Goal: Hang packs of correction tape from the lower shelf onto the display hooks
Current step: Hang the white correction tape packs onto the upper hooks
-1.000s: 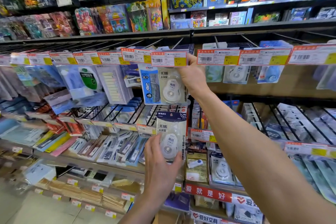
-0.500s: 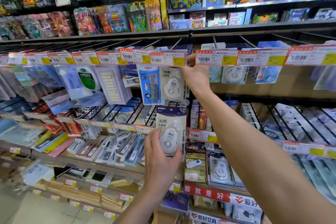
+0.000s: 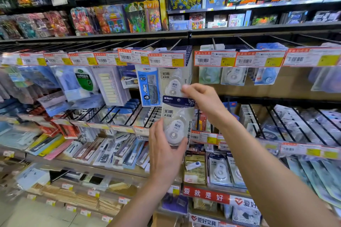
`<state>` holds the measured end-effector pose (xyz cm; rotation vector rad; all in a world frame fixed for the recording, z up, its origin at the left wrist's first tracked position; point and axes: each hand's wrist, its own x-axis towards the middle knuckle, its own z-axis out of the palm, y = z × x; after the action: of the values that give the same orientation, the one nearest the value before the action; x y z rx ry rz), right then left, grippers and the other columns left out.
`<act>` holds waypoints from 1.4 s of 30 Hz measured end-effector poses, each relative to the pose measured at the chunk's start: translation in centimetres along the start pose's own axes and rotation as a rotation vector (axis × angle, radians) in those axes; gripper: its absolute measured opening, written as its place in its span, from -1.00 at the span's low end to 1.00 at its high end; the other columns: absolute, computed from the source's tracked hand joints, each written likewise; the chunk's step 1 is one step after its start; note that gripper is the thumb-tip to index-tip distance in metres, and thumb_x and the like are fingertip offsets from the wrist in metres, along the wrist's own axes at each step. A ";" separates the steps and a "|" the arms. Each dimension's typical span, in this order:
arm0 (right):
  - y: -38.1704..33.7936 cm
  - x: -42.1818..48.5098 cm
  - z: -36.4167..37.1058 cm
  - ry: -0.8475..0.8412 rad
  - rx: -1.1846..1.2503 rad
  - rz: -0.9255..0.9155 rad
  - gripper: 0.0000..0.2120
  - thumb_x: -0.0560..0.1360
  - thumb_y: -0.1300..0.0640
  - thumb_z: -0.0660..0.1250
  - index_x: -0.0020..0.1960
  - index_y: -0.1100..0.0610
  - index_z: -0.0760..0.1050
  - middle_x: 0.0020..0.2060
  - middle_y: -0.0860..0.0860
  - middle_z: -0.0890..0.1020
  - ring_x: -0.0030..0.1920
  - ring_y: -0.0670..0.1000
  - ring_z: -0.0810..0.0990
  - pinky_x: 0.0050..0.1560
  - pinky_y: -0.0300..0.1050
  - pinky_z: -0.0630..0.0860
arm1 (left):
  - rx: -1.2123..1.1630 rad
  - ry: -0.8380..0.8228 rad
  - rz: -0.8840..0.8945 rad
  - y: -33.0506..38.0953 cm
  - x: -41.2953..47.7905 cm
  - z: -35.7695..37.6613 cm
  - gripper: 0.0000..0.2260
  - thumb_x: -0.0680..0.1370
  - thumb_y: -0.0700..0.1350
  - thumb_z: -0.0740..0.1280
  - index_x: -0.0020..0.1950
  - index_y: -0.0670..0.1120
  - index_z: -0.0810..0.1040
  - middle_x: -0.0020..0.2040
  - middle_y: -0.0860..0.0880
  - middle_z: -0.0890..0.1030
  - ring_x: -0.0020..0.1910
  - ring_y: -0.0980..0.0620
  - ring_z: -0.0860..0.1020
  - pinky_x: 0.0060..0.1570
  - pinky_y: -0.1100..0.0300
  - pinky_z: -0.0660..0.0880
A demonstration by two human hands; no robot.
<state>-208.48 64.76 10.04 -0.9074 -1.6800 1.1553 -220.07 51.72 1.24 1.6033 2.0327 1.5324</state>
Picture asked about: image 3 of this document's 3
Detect person's right hand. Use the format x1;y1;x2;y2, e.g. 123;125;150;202
181;83;230;127

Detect person's left hand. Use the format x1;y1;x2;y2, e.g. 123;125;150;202
148;117;189;185

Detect green correction tape packet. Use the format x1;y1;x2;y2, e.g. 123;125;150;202
198;66;222;85

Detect white correction tape packet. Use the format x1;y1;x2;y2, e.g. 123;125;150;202
161;95;195;147
220;67;248;86

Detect row of white correction tapes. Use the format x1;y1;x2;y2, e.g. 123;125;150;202
158;45;194;98

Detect pile of white correction tapes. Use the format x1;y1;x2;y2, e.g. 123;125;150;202
207;151;249;190

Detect bunch of blue correction tapes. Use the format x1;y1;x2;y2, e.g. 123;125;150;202
254;66;281;86

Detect person's left forearm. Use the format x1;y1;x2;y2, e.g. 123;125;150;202
108;177;174;227

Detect person's right forearm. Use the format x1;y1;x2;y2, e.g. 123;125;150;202
220;113;341;227

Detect red shelf label strip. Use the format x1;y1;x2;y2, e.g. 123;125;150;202
182;186;263;227

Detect blue scissors packets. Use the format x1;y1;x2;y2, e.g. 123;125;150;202
223;101;238;120

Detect small white blue device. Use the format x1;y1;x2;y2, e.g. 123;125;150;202
185;161;202;171

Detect row of orange price tags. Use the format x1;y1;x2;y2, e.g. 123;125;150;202
0;46;341;68
0;113;341;160

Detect gold box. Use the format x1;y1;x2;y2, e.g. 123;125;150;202
184;154;207;185

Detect row of white card packets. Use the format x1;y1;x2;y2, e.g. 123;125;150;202
238;104;258;130

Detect dark purple packet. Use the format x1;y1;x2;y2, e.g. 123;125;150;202
161;193;189;215

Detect pile of pen packets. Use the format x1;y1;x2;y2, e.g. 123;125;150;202
64;133;150;170

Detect row of blue white packets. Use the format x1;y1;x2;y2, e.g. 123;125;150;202
106;98;142;126

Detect blue ruler packet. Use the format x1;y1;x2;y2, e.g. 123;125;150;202
135;65;162;107

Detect dark blue card packet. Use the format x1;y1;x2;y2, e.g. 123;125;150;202
117;65;139;89

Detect stacks of brown envelopes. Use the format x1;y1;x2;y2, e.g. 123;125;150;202
26;181;123;217

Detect white index tab packet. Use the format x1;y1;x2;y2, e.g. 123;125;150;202
92;66;131;107

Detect rows of grey white packets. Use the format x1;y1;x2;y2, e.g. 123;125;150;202
261;104;341;147

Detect pile of yellow pink packets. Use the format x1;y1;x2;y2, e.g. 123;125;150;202
25;133;74;161

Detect green label tape packet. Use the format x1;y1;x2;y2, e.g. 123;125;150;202
52;66;99;102

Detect row of colourful toy packets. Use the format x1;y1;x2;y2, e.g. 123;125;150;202
0;0;163;40

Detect white paper pack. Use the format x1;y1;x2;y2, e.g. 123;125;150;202
16;165;51;190

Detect pile of teal packets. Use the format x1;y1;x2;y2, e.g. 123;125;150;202
286;155;341;209

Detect row of clear hanging packets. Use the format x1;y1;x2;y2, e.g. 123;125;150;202
0;66;60;102

